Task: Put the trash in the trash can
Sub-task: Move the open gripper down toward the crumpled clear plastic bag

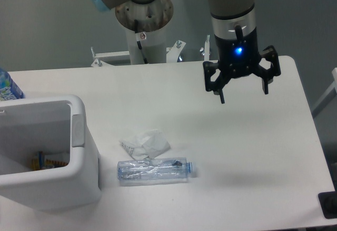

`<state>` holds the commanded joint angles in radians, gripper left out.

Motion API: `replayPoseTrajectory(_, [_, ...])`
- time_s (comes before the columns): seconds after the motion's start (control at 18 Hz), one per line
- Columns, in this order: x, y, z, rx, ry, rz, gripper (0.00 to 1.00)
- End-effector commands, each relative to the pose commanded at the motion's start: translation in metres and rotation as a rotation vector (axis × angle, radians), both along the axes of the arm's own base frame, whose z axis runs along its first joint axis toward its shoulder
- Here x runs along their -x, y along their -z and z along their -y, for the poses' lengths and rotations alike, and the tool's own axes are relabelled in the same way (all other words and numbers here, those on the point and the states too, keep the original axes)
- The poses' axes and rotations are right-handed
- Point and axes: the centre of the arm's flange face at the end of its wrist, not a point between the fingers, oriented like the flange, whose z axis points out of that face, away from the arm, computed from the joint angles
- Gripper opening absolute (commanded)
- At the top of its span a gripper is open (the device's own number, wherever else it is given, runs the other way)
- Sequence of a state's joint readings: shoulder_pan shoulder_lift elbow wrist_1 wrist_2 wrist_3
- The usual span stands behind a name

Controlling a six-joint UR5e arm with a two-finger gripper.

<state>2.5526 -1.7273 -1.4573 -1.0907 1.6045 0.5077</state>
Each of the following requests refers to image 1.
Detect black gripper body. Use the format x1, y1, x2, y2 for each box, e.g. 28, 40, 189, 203
215, 29, 261, 78

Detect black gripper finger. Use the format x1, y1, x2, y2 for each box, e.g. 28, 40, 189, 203
203, 61, 233, 104
253, 45, 281, 95

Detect white paper wrapper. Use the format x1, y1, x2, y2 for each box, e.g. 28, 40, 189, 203
120, 129, 171, 160

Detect clear crushed plastic bottle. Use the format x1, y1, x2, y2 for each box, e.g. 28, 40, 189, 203
117, 157, 198, 186

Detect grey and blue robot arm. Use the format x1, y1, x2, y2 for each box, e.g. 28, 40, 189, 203
92, 0, 281, 96

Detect white plastic trash can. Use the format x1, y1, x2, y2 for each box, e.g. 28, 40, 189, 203
1, 95, 101, 210

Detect black clamp at table edge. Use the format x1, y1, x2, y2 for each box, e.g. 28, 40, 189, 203
318, 191, 336, 219

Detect colourful snack wrappers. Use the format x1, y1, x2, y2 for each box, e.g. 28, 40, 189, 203
31, 151, 70, 170

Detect blue labelled water bottle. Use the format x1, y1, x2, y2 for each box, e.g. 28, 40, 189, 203
1, 68, 25, 101

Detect white metal base frame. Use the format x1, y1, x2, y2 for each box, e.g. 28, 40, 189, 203
90, 34, 213, 68

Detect white frame at right edge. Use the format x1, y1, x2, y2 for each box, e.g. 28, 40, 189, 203
311, 68, 336, 118

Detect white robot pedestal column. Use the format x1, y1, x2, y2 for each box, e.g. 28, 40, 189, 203
115, 0, 173, 51

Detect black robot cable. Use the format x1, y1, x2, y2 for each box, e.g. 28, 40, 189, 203
133, 18, 149, 65

